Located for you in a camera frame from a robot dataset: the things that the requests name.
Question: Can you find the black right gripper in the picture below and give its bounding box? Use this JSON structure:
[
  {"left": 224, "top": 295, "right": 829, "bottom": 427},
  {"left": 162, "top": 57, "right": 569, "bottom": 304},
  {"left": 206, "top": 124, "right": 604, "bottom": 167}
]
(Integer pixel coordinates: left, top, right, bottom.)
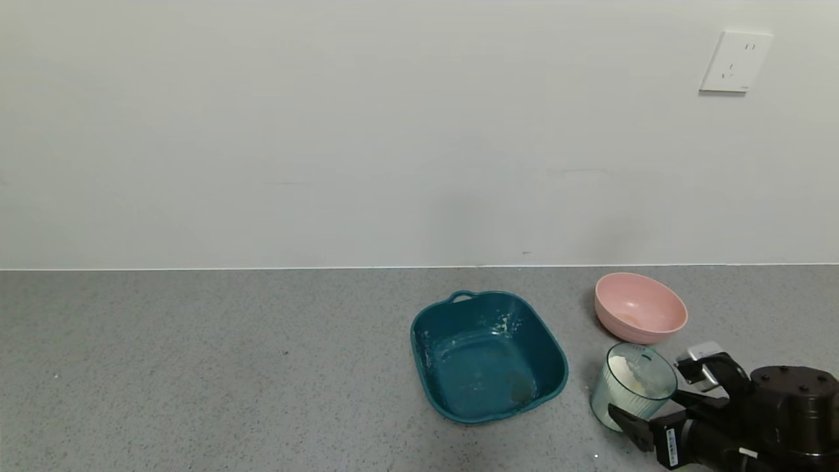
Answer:
[{"left": 608, "top": 389, "right": 747, "bottom": 471}]

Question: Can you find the teal square plastic basin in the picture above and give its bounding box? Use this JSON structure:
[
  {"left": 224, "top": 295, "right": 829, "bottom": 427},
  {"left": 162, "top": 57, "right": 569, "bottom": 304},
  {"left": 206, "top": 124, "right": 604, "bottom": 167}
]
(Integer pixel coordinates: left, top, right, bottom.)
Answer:
[{"left": 411, "top": 290, "right": 569, "bottom": 425}]

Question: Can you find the clear ribbed plastic cup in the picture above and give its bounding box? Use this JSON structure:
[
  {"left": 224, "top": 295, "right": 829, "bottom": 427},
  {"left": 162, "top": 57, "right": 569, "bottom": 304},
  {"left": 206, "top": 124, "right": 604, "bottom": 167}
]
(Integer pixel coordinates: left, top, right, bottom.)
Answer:
[{"left": 590, "top": 342, "right": 678, "bottom": 433}]

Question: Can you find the black camera cable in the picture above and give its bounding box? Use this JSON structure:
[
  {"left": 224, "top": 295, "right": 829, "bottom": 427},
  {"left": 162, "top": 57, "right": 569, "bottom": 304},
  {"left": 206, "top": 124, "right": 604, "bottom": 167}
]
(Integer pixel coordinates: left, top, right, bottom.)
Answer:
[{"left": 703, "top": 353, "right": 754, "bottom": 397}]

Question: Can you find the pink round bowl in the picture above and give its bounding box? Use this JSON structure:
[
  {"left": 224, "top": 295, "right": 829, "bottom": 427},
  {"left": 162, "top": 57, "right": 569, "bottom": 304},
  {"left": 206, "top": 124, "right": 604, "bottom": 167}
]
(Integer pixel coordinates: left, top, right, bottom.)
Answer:
[{"left": 595, "top": 273, "right": 688, "bottom": 345}]

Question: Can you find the white wall socket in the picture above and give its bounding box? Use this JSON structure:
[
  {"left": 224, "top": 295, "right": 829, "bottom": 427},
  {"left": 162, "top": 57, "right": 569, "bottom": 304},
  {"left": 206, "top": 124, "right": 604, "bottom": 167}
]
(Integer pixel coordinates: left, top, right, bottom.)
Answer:
[{"left": 699, "top": 31, "right": 773, "bottom": 94}]

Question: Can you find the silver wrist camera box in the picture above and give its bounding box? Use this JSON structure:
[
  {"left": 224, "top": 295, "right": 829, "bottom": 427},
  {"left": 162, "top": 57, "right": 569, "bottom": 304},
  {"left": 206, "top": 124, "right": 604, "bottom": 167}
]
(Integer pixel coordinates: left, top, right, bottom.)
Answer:
[{"left": 675, "top": 342, "right": 725, "bottom": 392}]

